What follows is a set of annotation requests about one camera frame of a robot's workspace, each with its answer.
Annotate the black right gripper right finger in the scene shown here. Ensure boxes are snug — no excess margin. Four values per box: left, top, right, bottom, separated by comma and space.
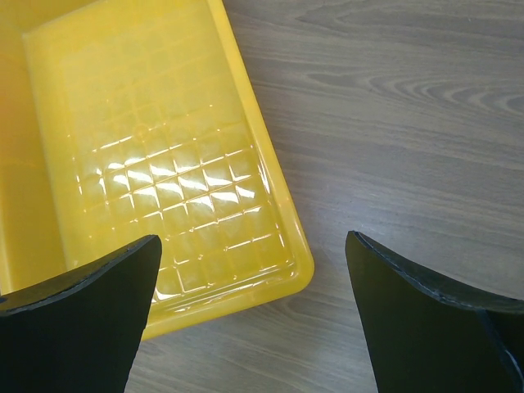
345, 231, 523, 392

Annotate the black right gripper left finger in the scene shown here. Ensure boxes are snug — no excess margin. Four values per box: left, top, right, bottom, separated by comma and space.
1, 235, 162, 392

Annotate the yellow plastic tray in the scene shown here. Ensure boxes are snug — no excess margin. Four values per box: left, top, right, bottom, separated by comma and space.
1, 1, 314, 338

